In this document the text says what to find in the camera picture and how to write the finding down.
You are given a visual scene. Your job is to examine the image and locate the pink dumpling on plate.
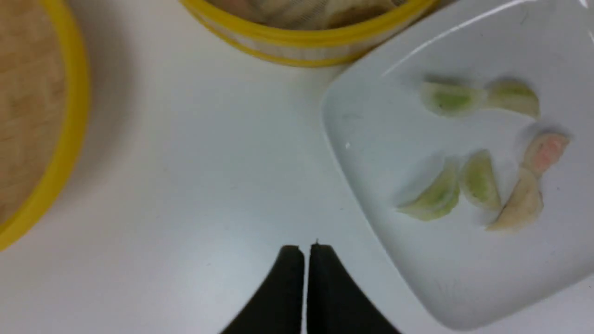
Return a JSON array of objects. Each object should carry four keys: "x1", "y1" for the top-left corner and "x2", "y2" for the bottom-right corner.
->
[{"x1": 522, "y1": 132, "x2": 570, "y2": 179}]

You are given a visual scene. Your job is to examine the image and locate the bamboo steamer lid yellow rim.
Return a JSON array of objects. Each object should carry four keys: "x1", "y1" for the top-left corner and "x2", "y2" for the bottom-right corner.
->
[{"x1": 0, "y1": 0, "x2": 91, "y2": 250}]

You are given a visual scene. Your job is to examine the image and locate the bamboo steamer basket yellow rim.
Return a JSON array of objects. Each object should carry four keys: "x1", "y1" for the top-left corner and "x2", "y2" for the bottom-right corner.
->
[{"x1": 182, "y1": 0, "x2": 439, "y2": 67}]

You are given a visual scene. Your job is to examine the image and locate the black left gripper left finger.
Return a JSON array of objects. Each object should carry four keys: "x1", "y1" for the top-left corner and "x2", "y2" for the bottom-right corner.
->
[{"x1": 223, "y1": 245, "x2": 305, "y2": 334}]

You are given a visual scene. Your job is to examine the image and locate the white square plate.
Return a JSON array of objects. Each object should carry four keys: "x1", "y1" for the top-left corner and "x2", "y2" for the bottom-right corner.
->
[{"x1": 321, "y1": 0, "x2": 594, "y2": 331}]

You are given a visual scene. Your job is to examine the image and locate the white dumpling on plate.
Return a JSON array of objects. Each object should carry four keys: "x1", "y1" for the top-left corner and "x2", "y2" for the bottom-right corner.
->
[{"x1": 485, "y1": 167, "x2": 544, "y2": 232}]

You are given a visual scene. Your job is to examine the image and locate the green dumpling on plate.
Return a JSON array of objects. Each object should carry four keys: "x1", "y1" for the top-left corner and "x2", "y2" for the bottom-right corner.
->
[
  {"x1": 484, "y1": 79, "x2": 541, "y2": 120},
  {"x1": 420, "y1": 82, "x2": 486, "y2": 118},
  {"x1": 396, "y1": 158, "x2": 460, "y2": 221},
  {"x1": 460, "y1": 149, "x2": 502, "y2": 211}
]

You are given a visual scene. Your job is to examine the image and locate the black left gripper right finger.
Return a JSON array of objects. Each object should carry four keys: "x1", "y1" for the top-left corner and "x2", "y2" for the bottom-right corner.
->
[{"x1": 306, "y1": 243, "x2": 399, "y2": 334}]

